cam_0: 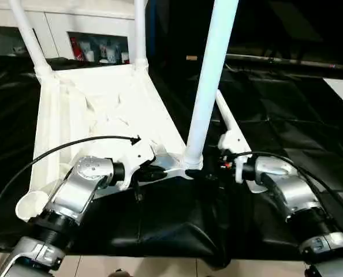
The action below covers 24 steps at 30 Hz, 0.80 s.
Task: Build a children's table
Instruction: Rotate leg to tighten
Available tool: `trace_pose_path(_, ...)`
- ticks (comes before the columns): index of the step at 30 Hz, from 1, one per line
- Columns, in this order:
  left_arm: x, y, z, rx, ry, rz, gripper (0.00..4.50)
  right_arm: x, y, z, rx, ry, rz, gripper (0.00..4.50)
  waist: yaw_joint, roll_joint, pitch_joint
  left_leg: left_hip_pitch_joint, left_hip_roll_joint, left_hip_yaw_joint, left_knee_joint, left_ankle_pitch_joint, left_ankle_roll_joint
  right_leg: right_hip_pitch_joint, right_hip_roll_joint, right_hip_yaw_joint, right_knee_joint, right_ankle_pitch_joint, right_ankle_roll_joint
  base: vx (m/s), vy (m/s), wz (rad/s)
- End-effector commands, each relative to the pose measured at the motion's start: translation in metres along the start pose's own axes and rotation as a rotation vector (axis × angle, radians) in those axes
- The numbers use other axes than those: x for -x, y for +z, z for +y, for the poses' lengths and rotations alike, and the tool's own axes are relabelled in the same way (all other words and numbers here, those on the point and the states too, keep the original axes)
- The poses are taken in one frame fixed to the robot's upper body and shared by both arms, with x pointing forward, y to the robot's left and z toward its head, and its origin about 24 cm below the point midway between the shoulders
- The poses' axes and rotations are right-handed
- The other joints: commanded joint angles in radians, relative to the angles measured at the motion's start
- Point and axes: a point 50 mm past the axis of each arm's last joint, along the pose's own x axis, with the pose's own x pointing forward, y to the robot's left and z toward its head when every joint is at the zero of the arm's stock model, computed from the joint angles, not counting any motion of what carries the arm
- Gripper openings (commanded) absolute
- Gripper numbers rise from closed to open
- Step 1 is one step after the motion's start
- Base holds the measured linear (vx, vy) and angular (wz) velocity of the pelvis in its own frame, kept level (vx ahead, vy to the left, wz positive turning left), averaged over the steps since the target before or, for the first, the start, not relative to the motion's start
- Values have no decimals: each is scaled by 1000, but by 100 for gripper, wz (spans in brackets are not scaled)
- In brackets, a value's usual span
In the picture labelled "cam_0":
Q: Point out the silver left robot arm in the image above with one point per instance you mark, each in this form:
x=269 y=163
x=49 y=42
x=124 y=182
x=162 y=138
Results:
x=82 y=179

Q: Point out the dark metal rod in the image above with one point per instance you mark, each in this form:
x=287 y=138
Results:
x=290 y=60

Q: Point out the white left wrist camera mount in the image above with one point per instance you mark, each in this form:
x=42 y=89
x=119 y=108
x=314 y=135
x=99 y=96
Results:
x=137 y=161

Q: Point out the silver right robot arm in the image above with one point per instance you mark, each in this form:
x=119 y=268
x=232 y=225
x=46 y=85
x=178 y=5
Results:
x=290 y=184

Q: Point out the white plastic table top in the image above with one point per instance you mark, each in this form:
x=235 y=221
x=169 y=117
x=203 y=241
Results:
x=87 y=109

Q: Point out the black work mat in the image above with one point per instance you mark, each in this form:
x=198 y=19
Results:
x=174 y=219

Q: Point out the white glass-door cabinet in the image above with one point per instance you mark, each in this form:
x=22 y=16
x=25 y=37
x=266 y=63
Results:
x=59 y=20

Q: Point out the black case with gold label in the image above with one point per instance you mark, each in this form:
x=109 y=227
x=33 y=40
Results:
x=174 y=34

